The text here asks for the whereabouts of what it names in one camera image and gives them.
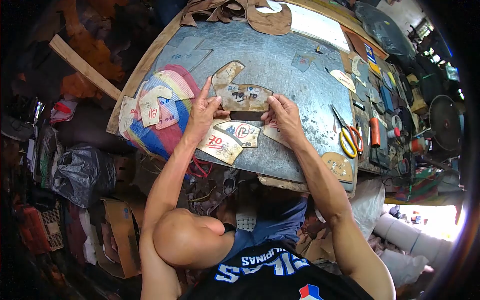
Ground person's left hand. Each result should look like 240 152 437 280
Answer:
184 77 231 146

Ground person's right hand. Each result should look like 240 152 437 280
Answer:
260 94 307 145

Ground person's left index finger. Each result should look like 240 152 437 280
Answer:
197 77 213 106

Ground person's right fingers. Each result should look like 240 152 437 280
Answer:
267 94 298 114

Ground black strip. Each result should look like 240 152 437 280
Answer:
229 111 265 122

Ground boot-shaped brown cardboard pattern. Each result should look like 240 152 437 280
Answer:
212 61 274 113

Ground cream pattern red writing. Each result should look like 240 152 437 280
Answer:
262 119 293 149

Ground cream pattern red circle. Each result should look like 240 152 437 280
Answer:
213 121 262 149

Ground wide cream pattern red marks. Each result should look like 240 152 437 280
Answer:
196 119 244 166

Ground large grey pattern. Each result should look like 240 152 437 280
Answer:
155 36 214 73

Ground grey metal sheet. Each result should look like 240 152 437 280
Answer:
149 20 358 185

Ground small grey pattern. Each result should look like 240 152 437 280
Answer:
291 52 318 73

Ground pink cardboard pattern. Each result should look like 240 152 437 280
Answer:
155 114 180 131

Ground striped woven sack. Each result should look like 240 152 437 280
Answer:
120 64 213 178

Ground notched cream cardboard pattern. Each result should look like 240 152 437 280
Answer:
139 86 173 128

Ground cream oval pattern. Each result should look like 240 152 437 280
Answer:
329 69 357 94

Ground pile of brown leather pieces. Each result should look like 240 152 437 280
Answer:
179 0 293 37

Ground pale narrow cardboard pattern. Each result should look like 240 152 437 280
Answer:
118 95 140 136

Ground half-round brown pattern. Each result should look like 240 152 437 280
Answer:
321 151 355 184

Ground blue and yellow box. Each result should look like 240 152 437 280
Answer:
364 44 382 75

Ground wooden slat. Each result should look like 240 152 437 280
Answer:
48 34 123 101

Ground person's legs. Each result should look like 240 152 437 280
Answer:
153 195 310 269

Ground dark plastic sheet bundle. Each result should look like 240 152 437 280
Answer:
354 1 418 58

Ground white sack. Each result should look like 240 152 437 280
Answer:
350 178 386 241

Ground black plastic bag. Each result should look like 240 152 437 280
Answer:
51 144 117 209

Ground brown cardboard box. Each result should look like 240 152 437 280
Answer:
98 198 142 279

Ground person's body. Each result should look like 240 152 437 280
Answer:
139 221 397 300

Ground round saw blade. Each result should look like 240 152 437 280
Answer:
429 94 466 152

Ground white rolls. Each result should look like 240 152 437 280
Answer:
374 213 455 268

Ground red crate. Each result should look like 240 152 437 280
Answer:
16 204 65 255

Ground red cord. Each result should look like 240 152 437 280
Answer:
187 155 213 179

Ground yellow handled scissors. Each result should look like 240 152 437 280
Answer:
331 104 359 159

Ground orange handled scissors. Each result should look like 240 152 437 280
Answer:
349 125 365 154

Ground orange handled tool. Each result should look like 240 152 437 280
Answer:
370 117 382 148

